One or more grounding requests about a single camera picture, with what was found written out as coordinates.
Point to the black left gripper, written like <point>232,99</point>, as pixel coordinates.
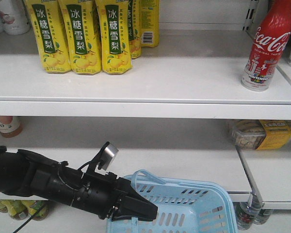
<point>106,195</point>

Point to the light blue plastic basket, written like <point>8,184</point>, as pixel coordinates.
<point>184,206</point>

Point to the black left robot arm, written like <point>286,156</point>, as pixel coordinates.
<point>27,173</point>

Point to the red aluminium coke bottle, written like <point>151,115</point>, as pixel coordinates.
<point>269,42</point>

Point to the white metal shelf unit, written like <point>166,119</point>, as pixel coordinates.
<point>168,113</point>

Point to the clear water bottle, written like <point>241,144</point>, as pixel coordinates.
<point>246,214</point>
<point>263,216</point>

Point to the clear box of biscuits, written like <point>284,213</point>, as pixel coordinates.
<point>259,134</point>

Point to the orange C100 juice bottle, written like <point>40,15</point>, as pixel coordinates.
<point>10,126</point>

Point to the yellow pear drink bottle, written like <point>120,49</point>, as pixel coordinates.
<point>49,30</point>
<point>134,28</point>
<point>83,36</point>
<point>113,22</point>
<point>150,33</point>

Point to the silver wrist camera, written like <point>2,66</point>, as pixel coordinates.
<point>106,155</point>

